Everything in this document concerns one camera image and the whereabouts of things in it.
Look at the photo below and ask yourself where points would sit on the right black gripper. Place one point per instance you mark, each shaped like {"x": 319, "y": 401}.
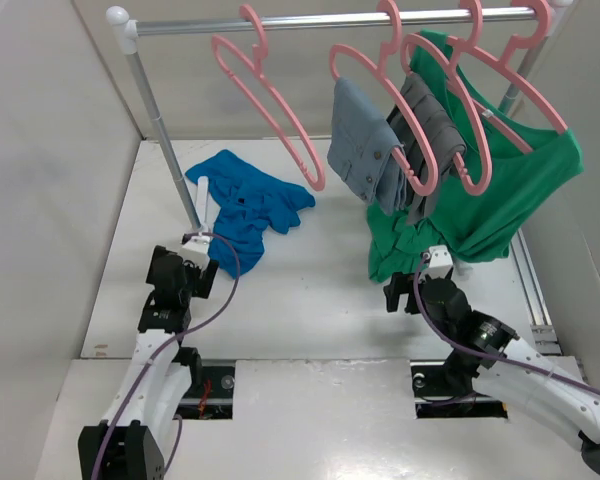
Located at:
{"x": 400, "y": 284}

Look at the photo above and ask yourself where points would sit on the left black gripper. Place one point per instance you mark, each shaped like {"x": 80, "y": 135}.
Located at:
{"x": 201, "y": 277}

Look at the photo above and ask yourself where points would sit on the blue t shirt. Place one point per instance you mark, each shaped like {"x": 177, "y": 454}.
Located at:
{"x": 250, "y": 202}

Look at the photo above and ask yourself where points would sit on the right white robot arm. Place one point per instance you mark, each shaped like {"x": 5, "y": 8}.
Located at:
{"x": 490, "y": 361}

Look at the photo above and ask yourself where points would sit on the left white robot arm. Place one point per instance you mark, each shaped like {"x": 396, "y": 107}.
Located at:
{"x": 128, "y": 442}

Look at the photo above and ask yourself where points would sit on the green t shirt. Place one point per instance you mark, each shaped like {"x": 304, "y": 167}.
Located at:
{"x": 474, "y": 228}

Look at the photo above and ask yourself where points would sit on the pink hanger with jeans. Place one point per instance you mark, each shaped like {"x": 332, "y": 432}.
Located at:
{"x": 378, "y": 71}

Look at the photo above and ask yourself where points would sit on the pink hanger with grey trousers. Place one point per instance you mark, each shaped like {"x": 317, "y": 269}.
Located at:
{"x": 460, "y": 100}

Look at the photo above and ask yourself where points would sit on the pink hanger with green shirt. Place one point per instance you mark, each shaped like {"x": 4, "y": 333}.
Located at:
{"x": 511, "y": 64}

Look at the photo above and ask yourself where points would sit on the light blue denim shorts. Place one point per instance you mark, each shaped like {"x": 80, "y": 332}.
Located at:
{"x": 361, "y": 149}

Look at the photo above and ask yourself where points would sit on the grey folded trousers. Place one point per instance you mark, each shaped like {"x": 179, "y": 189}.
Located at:
{"x": 442, "y": 134}

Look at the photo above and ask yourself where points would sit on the silver clothes rack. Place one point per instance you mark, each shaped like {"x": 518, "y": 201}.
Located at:
{"x": 246, "y": 39}

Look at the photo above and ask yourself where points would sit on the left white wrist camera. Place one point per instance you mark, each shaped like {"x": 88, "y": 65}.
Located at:
{"x": 194, "y": 249}

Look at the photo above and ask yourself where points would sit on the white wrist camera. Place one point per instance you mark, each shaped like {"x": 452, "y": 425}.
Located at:
{"x": 194, "y": 249}
{"x": 439, "y": 262}

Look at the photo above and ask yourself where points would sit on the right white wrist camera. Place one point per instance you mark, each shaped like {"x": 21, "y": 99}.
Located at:
{"x": 439, "y": 262}

